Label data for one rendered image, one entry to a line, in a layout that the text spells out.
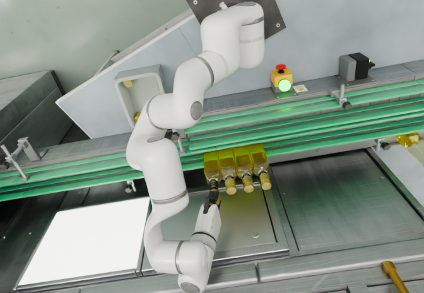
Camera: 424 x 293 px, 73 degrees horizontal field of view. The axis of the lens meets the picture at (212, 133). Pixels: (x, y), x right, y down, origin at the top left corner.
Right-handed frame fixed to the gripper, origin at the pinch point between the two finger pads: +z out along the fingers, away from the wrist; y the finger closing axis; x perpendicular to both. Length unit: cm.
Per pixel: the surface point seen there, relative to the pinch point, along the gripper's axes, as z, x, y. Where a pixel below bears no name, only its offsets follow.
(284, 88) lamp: 40.5, -22.0, 19.3
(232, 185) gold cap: 4.8, -5.4, 2.1
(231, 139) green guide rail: 24.7, -2.3, 6.6
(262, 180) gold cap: 8.3, -15.0, 1.8
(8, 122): 29, 106, 15
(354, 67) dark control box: 49, -48, 22
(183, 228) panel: -2.2, 13.1, -12.6
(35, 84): 61, 115, 20
